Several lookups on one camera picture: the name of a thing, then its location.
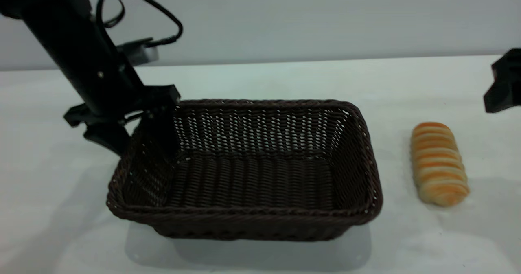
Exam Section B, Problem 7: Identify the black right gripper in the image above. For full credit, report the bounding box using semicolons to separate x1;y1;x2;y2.
484;48;521;114

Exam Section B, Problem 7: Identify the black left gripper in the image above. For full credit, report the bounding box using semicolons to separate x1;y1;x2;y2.
61;46;180;162

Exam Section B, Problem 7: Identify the striped golden bread roll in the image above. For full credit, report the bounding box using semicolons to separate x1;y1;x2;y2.
410;122;470;207

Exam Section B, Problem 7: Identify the black woven plastic basket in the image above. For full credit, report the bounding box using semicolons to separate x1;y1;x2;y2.
106;99;383;242

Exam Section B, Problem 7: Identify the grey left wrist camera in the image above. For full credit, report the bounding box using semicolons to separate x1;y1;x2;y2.
116;38;158;66

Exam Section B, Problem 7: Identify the black camera cable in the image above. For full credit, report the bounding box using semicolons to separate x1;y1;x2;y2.
96;0;184;48

